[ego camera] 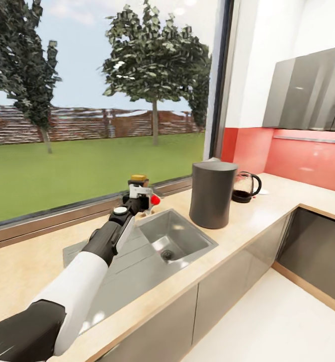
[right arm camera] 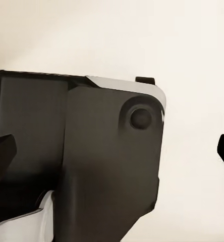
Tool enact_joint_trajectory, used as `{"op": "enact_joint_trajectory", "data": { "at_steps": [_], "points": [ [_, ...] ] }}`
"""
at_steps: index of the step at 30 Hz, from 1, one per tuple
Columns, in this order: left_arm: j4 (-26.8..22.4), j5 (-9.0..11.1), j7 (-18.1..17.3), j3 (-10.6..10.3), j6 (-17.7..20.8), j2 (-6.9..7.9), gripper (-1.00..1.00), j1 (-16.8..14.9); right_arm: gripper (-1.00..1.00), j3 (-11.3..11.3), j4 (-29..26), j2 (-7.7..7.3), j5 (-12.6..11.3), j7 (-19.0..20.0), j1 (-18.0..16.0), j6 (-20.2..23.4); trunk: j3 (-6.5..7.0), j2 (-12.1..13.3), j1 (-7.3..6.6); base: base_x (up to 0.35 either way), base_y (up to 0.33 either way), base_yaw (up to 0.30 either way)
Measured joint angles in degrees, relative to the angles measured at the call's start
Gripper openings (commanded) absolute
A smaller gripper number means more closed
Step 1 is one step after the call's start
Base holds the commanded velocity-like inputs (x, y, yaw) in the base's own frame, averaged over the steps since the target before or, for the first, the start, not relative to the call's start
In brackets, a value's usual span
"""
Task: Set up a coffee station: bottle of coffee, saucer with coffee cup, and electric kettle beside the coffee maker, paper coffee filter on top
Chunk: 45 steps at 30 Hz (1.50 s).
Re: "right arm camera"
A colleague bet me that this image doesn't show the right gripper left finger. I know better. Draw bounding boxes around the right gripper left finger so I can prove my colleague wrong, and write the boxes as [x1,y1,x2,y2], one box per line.
[0,134,17,180]

